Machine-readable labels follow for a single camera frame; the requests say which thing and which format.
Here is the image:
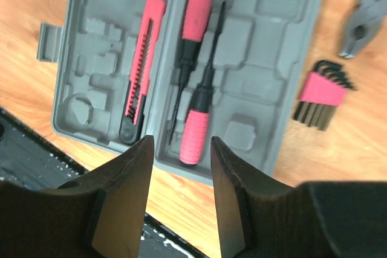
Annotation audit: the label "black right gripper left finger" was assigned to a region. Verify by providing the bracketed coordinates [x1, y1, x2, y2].
[1, 135, 154, 257]

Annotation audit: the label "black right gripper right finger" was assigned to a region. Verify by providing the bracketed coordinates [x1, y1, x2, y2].
[210, 137, 386, 257]

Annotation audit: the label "pink black utility knife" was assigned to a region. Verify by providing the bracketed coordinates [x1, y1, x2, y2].
[119, 0, 167, 146]

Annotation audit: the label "pink black screwdriver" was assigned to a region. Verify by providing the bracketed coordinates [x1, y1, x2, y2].
[168, 0, 212, 143]
[180, 1, 227, 166]

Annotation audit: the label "grey plastic tool case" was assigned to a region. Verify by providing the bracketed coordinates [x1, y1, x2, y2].
[37, 0, 321, 184]

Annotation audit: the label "pink black pliers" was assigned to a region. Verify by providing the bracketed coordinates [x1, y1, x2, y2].
[338, 0, 386, 59]

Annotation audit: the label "pink hex key set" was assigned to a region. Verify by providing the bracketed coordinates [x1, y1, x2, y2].
[292, 60, 357, 131]

